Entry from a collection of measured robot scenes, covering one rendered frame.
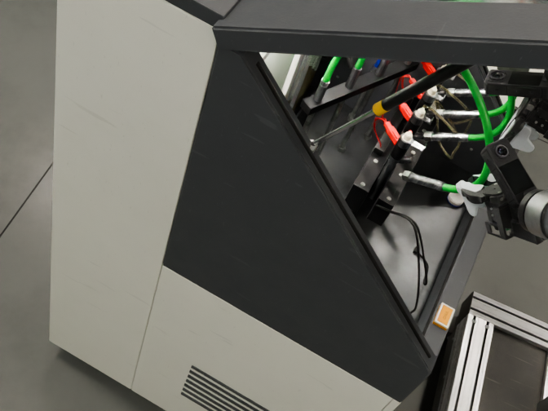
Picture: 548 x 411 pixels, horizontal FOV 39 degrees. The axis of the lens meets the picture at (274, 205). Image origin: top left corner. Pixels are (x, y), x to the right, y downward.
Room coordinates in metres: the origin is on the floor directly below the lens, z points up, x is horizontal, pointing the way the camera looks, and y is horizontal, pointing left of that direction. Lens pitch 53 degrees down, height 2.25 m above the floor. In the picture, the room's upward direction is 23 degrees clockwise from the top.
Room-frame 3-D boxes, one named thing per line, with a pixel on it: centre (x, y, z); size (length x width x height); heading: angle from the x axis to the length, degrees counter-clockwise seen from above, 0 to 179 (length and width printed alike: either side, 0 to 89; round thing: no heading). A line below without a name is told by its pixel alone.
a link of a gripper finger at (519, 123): (1.09, -0.34, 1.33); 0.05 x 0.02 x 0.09; 172
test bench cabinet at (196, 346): (1.15, -0.17, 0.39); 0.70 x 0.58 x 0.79; 172
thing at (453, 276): (1.12, -0.43, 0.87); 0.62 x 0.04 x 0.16; 172
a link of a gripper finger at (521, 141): (1.09, -0.37, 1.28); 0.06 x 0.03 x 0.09; 82
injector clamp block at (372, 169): (1.27, -0.21, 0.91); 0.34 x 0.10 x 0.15; 172
